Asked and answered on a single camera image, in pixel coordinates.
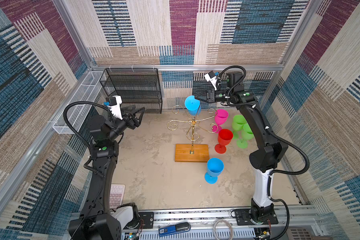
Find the white wire basket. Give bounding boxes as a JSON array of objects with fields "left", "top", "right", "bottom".
[{"left": 52, "top": 70, "right": 104, "bottom": 135}]

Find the red wine glass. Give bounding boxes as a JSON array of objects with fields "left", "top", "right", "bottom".
[{"left": 214, "top": 129, "right": 233, "bottom": 154}]

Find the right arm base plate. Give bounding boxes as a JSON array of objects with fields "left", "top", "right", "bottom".
[{"left": 233, "top": 208, "right": 279, "bottom": 226}]

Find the grey coiled cable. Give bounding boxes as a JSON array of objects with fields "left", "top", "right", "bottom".
[{"left": 212, "top": 218, "right": 234, "bottom": 240}]

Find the gold wire glass rack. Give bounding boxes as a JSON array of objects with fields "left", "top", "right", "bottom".
[{"left": 167, "top": 105, "right": 217, "bottom": 144}]

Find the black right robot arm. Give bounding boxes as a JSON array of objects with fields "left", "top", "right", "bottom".
[{"left": 195, "top": 66, "right": 310, "bottom": 240}]

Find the green wine glass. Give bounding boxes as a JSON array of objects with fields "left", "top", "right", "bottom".
[
  {"left": 232, "top": 115, "right": 247, "bottom": 140},
  {"left": 236, "top": 123, "right": 254, "bottom": 149}
]

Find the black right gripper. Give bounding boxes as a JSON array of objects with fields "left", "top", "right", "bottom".
[{"left": 195, "top": 88, "right": 233, "bottom": 104}]

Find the white pink calculator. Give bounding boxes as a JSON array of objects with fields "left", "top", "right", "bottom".
[{"left": 110, "top": 184, "right": 126, "bottom": 209}]

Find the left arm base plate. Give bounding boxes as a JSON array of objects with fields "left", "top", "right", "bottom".
[{"left": 137, "top": 212, "right": 155, "bottom": 229}]

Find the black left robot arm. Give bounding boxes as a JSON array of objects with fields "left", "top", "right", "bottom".
[{"left": 63, "top": 100, "right": 146, "bottom": 240}]

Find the blue black stapler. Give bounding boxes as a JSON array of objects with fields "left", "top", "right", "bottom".
[{"left": 159, "top": 222, "right": 191, "bottom": 237}]

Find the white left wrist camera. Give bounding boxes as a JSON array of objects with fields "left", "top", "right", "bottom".
[{"left": 104, "top": 95, "right": 123, "bottom": 120}]

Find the aluminium mounting rail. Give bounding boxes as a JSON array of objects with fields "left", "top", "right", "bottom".
[{"left": 120, "top": 206, "right": 327, "bottom": 240}]

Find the blue wine glass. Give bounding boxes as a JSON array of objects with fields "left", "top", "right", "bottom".
[
  {"left": 184, "top": 95, "right": 201, "bottom": 116},
  {"left": 204, "top": 158, "right": 224, "bottom": 185}
]

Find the wooden rack base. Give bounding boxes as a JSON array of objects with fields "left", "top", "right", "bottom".
[{"left": 175, "top": 144, "right": 210, "bottom": 163}]

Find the magenta wine glass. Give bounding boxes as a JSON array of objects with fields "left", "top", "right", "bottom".
[{"left": 212, "top": 109, "right": 229, "bottom": 133}]

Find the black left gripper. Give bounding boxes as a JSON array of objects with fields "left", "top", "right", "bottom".
[{"left": 107, "top": 105, "right": 144, "bottom": 144}]

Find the black mesh shelf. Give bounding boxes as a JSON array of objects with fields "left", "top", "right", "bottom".
[{"left": 100, "top": 68, "right": 163, "bottom": 114}]

